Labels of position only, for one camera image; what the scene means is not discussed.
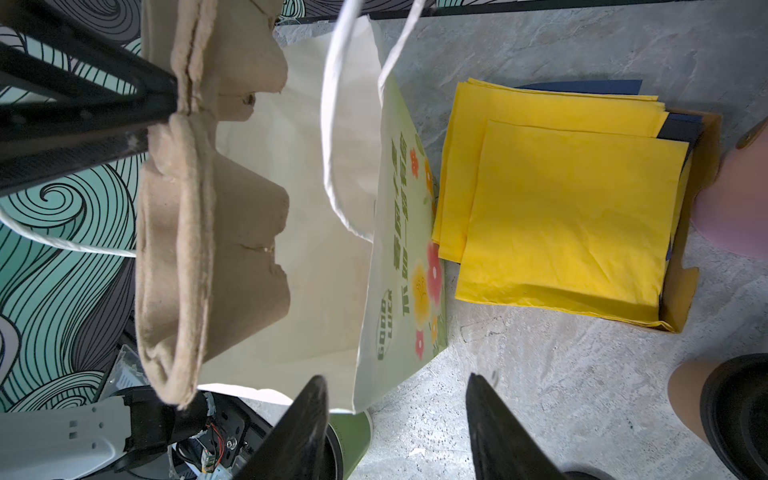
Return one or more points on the brown paper coffee cup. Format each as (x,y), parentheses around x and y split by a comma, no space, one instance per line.
(684,389)

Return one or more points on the white paper takeout bag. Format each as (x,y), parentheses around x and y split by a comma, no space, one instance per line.
(366,298)

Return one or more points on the green paper coffee cup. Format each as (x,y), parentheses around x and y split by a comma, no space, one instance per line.
(350,437)

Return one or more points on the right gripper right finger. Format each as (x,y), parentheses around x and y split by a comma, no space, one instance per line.
(500,445)

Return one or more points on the single pulp cup carrier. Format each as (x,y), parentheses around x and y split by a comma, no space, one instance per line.
(206,274)

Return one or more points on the yellow napkin stack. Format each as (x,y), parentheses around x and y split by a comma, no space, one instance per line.
(562,201)

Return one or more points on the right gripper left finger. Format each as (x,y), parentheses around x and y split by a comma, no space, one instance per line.
(295,447)

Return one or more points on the pink straw holder cup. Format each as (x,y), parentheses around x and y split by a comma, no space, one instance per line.
(731,213)

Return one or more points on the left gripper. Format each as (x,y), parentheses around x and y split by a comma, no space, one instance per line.
(79,124)

